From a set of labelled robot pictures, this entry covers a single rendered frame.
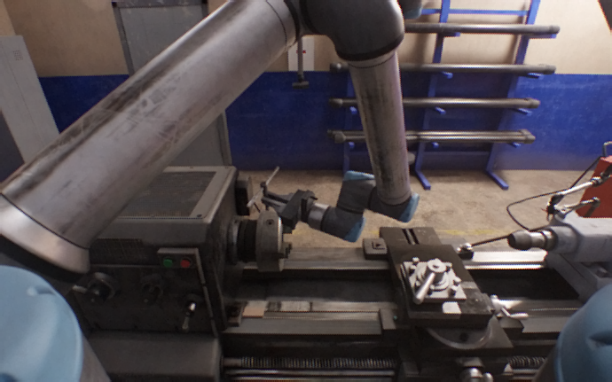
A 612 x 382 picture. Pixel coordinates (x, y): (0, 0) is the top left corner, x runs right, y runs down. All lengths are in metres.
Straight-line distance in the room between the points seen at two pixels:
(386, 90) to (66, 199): 0.49
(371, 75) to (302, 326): 1.02
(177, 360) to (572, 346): 1.25
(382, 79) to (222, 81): 0.27
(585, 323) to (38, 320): 0.35
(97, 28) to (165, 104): 4.36
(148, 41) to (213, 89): 4.00
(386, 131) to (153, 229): 0.79
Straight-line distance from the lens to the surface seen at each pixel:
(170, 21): 4.30
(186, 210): 1.11
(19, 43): 4.63
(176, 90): 0.43
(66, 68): 5.11
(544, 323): 1.62
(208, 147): 4.49
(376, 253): 1.61
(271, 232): 1.19
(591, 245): 1.66
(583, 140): 5.71
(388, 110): 0.62
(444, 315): 1.17
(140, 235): 1.12
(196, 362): 1.35
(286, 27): 0.54
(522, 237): 1.53
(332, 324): 1.33
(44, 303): 0.28
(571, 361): 0.29
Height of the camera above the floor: 1.90
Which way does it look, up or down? 29 degrees down
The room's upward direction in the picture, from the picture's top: 1 degrees counter-clockwise
